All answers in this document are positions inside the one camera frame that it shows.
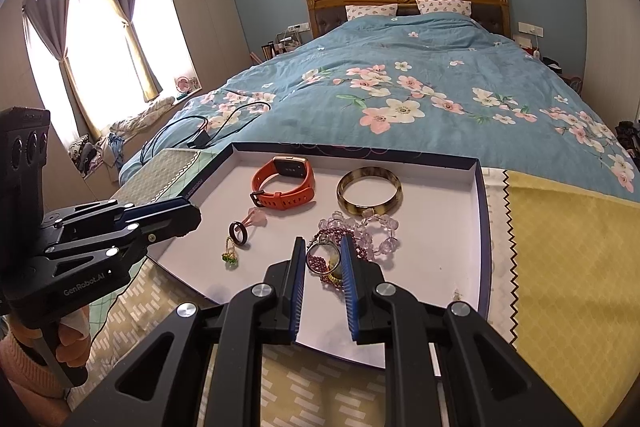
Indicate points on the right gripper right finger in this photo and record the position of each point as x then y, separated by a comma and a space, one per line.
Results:
443, 366

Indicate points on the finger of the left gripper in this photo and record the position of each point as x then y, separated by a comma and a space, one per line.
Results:
135, 213
171, 224

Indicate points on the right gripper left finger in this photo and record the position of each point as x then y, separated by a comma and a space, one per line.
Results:
203, 365

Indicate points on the orange smart watch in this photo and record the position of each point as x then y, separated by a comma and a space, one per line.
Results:
283, 183

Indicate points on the tortoiseshell bangle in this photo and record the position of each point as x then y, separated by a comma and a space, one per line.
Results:
368, 190

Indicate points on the left pink sleeve forearm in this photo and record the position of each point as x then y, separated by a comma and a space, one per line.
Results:
36, 386

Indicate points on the left hand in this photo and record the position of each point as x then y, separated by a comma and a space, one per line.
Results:
73, 346

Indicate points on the clothes on window seat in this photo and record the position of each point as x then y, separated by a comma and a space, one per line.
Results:
109, 150

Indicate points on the pink small fan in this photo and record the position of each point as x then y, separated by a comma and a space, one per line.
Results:
187, 85

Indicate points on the dark blue shallow box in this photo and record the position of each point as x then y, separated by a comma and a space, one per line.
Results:
340, 226

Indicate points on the patterned patchwork cloth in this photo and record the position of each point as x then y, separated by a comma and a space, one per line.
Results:
553, 267

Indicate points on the cluttered left nightstand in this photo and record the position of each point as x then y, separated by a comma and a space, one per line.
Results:
286, 41

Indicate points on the left purple yellow curtain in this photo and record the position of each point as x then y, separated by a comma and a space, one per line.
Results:
49, 19

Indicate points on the left beige wardrobe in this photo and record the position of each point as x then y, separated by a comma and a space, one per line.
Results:
215, 39

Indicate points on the blue floral duvet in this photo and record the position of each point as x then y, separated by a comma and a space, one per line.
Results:
436, 83

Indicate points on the pile of dark clothes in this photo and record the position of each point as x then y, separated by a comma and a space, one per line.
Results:
628, 136

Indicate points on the left spotted pillow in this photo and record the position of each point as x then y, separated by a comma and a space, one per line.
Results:
354, 11

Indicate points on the spotted pillow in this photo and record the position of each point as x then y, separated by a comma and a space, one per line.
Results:
354, 11
461, 7

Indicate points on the right spotted pillow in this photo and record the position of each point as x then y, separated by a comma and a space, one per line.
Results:
461, 7

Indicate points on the right nightstand items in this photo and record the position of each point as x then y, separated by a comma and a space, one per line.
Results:
528, 37

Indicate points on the wooden headboard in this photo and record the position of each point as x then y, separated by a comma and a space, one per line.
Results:
326, 15

